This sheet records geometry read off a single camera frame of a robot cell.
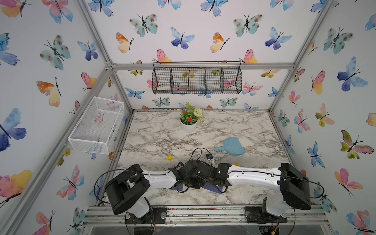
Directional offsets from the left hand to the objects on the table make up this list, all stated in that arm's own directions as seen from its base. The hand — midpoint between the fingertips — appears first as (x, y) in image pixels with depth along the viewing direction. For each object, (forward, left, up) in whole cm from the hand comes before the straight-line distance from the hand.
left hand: (206, 184), depth 83 cm
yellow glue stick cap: (+17, +21, 0) cm, 27 cm away
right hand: (+3, -1, +4) cm, 5 cm away
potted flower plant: (+38, +9, +15) cm, 42 cm away
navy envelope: (-7, +13, +18) cm, 24 cm away
